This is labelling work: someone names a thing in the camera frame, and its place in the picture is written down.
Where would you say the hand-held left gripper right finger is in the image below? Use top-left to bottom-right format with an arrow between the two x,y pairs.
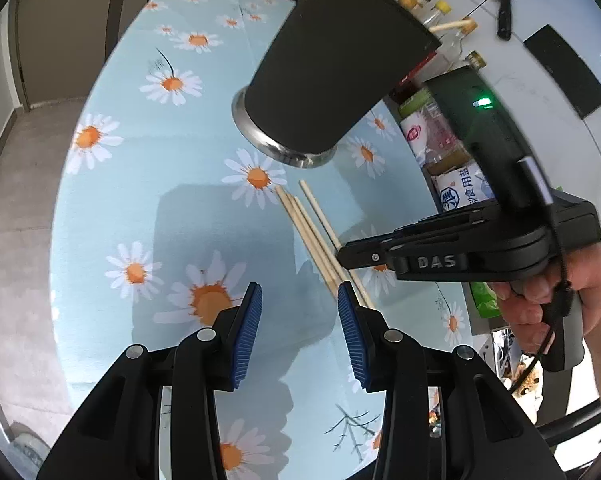
336,282 -> 566,480

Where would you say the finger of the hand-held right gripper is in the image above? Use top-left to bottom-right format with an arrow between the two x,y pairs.
393,210 -> 498,253
336,235 -> 401,271

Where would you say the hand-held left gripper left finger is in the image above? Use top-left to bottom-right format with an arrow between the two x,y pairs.
38,282 -> 264,480

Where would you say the row of wooden chopsticks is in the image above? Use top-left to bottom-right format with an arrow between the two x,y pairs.
275,180 -> 376,311

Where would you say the black cylindrical utensil holder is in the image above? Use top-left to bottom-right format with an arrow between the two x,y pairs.
233,0 -> 443,168

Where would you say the single pale wooden chopstick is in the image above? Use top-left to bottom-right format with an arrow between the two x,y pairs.
429,18 -> 477,35

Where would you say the person's right hand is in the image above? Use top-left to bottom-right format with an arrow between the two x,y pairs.
491,242 -> 601,357

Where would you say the blue and white salt bag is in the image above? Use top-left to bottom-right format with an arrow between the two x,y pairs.
430,160 -> 496,213

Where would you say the green sugar bag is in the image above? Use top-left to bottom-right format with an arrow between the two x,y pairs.
467,280 -> 503,321

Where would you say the white and pink bag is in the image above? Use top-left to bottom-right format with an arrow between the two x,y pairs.
399,105 -> 461,163

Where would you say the blue daisy print tablecloth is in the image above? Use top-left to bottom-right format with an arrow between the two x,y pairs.
50,0 -> 481,480

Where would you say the black curved tube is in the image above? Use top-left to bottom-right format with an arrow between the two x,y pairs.
535,400 -> 601,446

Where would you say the row of condiment bottles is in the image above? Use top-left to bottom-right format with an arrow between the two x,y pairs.
370,0 -> 488,91

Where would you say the grey door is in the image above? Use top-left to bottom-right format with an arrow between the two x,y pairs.
10,0 -> 176,111

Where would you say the black wall panel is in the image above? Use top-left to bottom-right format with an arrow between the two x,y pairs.
523,24 -> 601,120

